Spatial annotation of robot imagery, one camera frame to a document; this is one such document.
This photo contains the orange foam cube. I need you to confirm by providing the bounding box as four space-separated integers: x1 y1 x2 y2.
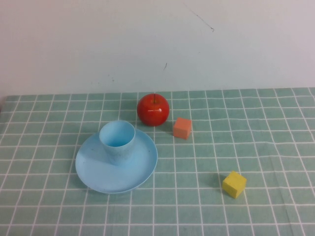
172 117 193 140

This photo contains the red apple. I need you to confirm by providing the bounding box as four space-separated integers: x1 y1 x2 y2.
136 93 170 127

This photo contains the light blue plastic cup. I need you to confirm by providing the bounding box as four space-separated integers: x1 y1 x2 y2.
99 120 136 166

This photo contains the green checked tablecloth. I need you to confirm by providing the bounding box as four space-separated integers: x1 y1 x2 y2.
0 88 315 236

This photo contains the yellow foam cube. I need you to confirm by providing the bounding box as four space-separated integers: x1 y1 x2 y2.
222 171 248 199

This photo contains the light blue plastic plate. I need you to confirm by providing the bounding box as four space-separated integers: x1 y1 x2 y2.
75 127 158 195

